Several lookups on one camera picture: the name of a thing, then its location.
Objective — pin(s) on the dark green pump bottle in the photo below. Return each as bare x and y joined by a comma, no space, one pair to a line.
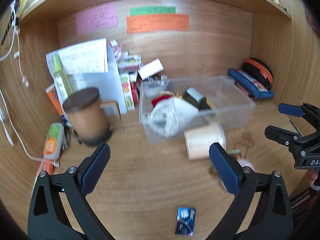
197,99

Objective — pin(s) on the white paper file holder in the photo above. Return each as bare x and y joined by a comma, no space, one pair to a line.
91,64

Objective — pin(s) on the fruit pattern carton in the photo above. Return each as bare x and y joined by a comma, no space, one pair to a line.
126,86

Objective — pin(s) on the white ceramic bowl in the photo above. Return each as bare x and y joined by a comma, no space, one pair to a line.
153,88

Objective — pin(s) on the stack of small packets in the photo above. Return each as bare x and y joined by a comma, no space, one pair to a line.
127,63

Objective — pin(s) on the clear plastic storage bin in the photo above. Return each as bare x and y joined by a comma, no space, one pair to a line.
234,109

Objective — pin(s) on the small white box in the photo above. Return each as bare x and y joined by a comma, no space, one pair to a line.
150,69

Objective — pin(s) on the blue pencil pouch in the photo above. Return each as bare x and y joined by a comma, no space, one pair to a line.
250,84

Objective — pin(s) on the right human hand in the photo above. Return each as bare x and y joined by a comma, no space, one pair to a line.
313,179

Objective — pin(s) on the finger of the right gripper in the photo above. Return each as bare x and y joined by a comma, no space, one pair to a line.
292,110
281,136

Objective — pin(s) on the black orange zip case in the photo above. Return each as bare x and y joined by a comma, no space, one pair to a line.
259,71

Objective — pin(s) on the orange paper note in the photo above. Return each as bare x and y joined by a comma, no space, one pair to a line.
156,22

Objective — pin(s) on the orange book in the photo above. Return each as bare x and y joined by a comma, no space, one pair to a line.
53,97

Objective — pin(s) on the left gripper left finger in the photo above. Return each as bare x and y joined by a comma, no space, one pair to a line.
47,218

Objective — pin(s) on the red velvet pouch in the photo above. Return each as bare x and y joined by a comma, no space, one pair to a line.
164,95

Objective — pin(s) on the brown ceramic mug with lid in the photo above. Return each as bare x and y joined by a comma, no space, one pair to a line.
85,112

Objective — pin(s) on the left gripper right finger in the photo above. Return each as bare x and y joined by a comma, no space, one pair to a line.
272,218

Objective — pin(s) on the green orange glue tube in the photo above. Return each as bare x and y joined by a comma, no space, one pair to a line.
53,142

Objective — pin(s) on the yellow sunscreen tube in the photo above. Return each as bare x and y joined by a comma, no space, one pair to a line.
210,104

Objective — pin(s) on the pink paper note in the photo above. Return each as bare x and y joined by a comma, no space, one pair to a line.
96,19

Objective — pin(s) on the orange marker pen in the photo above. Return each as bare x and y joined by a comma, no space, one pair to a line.
45,165

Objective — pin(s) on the green spray bottle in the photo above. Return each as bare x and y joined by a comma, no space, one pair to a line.
63,85

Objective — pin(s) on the green paper note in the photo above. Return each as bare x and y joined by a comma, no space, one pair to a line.
148,10

